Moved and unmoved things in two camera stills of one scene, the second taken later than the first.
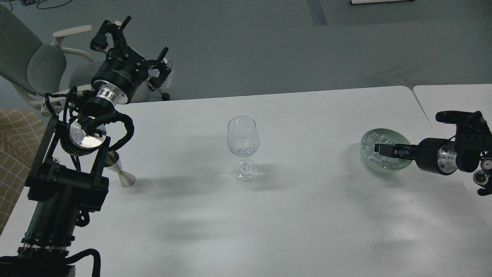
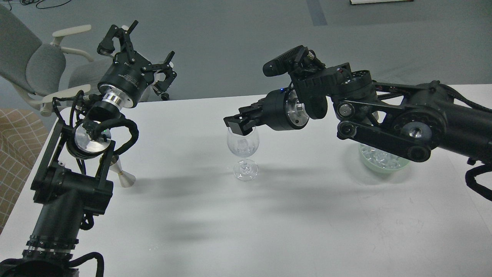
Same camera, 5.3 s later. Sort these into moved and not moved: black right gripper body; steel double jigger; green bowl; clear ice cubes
Moved: black right gripper body
Not moved: clear ice cubes; steel double jigger; green bowl
